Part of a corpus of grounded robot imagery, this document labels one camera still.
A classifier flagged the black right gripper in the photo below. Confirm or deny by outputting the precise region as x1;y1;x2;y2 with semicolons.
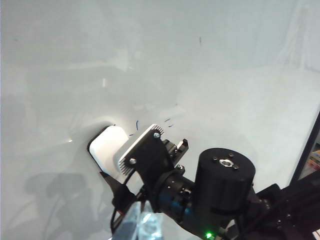
99;137;190;215

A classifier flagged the silver finned wrist camera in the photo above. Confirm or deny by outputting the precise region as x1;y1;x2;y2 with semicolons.
113;123;176;191

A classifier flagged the colourful packaging box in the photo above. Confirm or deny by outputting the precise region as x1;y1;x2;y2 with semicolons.
306;143;320;176

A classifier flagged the white rounded whiteboard eraser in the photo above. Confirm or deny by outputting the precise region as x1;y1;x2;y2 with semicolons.
88;125;130;177

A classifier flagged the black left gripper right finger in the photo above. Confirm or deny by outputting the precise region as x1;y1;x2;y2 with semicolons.
139;201;165;240

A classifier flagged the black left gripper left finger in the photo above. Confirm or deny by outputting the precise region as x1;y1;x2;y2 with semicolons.
113;201;142;240

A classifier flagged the white glossy black-framed whiteboard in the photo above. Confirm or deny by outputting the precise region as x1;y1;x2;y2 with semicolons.
0;0;320;240

